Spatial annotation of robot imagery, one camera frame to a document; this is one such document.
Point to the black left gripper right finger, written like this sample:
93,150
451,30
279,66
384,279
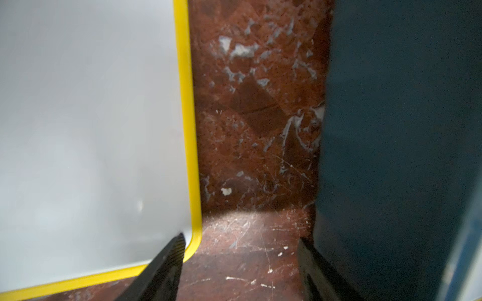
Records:
320,280

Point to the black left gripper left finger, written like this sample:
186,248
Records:
159,281

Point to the dark teal storage tray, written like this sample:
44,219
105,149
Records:
398,212

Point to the yellow framed whiteboard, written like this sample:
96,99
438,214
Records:
99,165

